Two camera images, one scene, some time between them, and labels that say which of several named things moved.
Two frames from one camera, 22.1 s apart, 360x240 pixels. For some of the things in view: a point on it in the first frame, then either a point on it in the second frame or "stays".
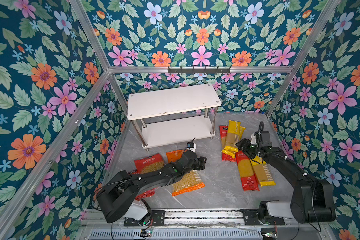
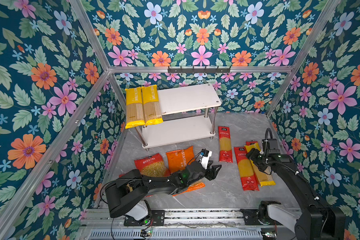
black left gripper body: [198, 164] to [201, 176]
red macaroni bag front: [153, 163] stays
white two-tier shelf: [171, 116] stays
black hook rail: [198, 71] stays
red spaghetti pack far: [223, 131] stays
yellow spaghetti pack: [231, 154] to [152, 109]
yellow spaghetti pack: [263, 172] stays
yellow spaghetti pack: [233, 132] to [134, 112]
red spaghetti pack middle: [249, 179] stays
